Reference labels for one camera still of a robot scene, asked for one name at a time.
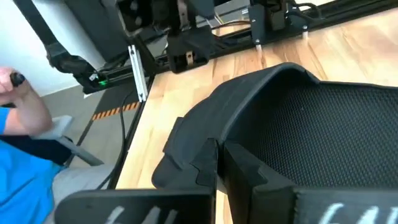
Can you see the grey chair armrest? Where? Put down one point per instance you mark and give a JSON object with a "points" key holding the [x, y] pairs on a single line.
{"points": [[62, 127]]}

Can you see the person's hand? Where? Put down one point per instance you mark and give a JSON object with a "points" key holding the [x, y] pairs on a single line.
{"points": [[6, 84]]}

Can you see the person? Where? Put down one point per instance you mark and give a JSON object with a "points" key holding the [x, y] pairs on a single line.
{"points": [[21, 174]]}

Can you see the black rubber slide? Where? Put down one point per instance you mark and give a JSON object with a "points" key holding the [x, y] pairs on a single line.
{"points": [[311, 130]]}

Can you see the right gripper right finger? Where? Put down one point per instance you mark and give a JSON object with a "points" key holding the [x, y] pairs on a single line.
{"points": [[280, 207]]}

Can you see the black bracket plate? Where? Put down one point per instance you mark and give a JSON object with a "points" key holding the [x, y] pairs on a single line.
{"points": [[257, 23]]}

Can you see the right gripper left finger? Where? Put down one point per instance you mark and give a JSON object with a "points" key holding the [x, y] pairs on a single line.
{"points": [[140, 207]]}

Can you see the black clamp block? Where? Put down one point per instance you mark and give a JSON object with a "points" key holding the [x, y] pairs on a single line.
{"points": [[189, 49]]}

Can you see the silver aluminium bracket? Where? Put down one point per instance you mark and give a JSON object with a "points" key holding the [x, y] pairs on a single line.
{"points": [[137, 73]]}

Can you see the person's forearm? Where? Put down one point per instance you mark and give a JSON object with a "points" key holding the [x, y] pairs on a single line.
{"points": [[28, 112]]}

